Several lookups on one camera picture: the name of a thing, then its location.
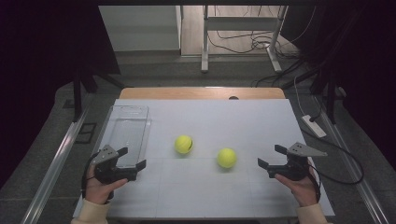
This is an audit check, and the yellow tennis ball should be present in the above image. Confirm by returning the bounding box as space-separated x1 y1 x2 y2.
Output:
216 147 238 170
174 134 194 155

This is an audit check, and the black stand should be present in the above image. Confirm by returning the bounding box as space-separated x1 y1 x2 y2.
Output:
73 68 125 122
311 62 340 125

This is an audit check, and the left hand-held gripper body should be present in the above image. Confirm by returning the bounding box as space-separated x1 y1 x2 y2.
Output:
91 144 138 185

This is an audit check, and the person's right hand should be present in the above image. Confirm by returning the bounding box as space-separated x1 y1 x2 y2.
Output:
274 157 320 208

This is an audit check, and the metal floor rail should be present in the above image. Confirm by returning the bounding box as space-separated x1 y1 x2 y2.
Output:
314 96 390 224
20 105 92 224

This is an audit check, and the tangle of floor cables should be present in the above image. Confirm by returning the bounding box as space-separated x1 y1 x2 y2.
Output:
207 6 321 89

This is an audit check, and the white power strip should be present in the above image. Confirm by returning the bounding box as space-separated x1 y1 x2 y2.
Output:
301 114 328 139

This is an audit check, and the person's left hand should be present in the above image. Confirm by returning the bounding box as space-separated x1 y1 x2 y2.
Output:
84 162 129 205

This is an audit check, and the wooden table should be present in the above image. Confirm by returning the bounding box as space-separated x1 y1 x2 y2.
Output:
119 87 287 101

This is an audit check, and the white cabinet panel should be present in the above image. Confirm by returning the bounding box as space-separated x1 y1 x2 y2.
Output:
98 5 182 52

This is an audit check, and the dark curtain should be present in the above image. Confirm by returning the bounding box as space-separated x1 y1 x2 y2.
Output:
279 0 396 171
0 0 120 188

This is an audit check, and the white metal desk frame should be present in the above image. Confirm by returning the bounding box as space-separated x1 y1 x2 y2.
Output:
200 5 289 74

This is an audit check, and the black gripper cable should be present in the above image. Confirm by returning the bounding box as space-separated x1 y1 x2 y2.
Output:
80 151 101 200
300 127 365 186

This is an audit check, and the dark floor plate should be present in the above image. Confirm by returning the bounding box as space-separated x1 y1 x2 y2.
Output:
75 122 97 145

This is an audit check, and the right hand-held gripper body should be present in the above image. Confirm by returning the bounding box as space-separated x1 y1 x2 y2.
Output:
266 142 329 182

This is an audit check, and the clear plastic box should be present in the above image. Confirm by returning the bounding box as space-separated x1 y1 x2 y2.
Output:
106 105 152 169

